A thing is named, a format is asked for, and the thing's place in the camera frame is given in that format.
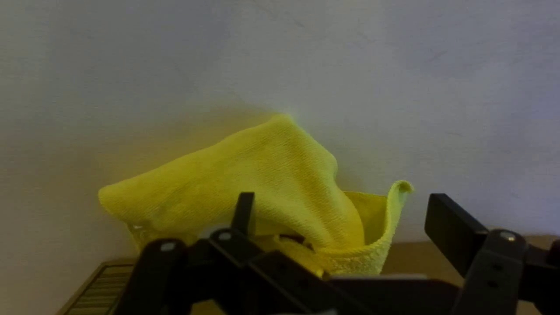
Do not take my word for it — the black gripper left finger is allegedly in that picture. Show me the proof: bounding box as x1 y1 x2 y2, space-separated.
230 193 255 237

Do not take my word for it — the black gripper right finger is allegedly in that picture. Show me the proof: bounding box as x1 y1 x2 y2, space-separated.
423 195 488 277

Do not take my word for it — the yellow microfiber cloth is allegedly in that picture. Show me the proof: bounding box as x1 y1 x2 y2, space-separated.
97 116 412 277

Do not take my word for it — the brown cardboard box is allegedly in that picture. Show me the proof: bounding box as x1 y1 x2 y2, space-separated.
57 235 560 315

